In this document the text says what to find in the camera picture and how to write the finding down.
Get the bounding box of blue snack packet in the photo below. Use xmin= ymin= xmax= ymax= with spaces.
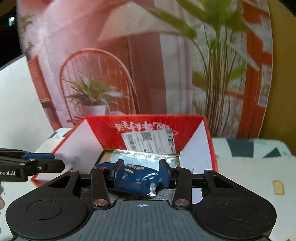
xmin=93 ymin=159 xmax=160 ymax=197

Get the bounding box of printed living room backdrop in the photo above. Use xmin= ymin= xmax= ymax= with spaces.
xmin=16 ymin=1 xmax=273 ymax=138

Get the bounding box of white marble board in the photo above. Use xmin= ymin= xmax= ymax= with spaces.
xmin=0 ymin=55 xmax=53 ymax=152

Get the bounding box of cartoon print table cloth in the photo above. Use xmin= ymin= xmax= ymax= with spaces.
xmin=1 ymin=125 xmax=295 ymax=240

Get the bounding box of silver foil packet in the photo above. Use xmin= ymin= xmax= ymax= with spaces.
xmin=108 ymin=149 xmax=180 ymax=171

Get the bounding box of red strawberry cardboard box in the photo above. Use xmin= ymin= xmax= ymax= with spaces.
xmin=31 ymin=114 xmax=219 ymax=204

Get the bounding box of yellow wooden board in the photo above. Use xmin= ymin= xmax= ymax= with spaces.
xmin=260 ymin=1 xmax=295 ymax=154

